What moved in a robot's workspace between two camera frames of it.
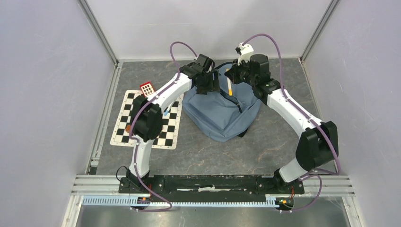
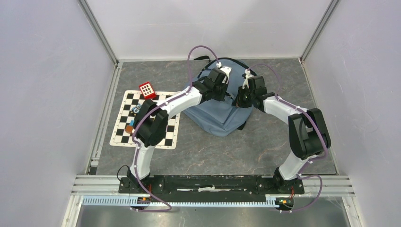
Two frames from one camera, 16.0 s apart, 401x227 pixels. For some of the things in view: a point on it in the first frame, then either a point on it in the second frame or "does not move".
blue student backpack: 219,115 does not move
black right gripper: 233,72 → 239,101
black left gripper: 213,85 → 221,97
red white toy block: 147,89 does not move
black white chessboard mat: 168,138 does not move
